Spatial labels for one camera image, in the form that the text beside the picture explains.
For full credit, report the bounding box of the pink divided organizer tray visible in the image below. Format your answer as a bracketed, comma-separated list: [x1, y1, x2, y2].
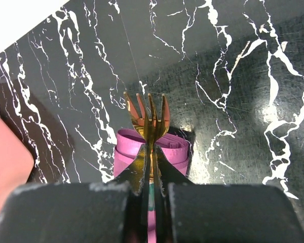
[0, 118, 34, 210]

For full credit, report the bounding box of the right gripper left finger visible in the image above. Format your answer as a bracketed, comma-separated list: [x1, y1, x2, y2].
[0, 146, 148, 242]

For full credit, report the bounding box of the purple satin napkin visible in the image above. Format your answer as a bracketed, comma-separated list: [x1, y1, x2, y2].
[113, 129, 189, 243]

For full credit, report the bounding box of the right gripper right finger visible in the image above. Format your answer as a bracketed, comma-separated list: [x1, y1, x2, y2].
[153, 148, 304, 242]

